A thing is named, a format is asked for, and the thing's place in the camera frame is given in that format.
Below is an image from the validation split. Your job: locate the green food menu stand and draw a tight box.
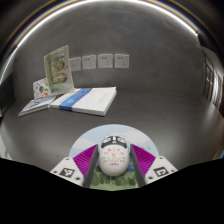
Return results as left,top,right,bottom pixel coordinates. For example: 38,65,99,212
43,44,75,97

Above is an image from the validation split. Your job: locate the large grey-cover magazine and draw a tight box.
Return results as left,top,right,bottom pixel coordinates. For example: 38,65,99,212
18,95,57,118

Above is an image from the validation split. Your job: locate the white panda-face computer mouse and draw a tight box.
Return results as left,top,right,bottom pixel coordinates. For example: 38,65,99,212
98,134,131,177

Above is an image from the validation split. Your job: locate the white book with blue stripe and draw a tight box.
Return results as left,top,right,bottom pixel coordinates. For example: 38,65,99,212
50,86,118,117

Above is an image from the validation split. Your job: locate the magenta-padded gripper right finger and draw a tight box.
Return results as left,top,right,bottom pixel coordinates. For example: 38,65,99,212
129,143,179,188

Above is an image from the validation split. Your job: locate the white sticker sheet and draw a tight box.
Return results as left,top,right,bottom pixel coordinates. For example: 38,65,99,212
32,77,51,100

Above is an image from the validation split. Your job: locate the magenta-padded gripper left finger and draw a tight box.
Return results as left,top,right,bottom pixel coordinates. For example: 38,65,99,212
49,143,100,189

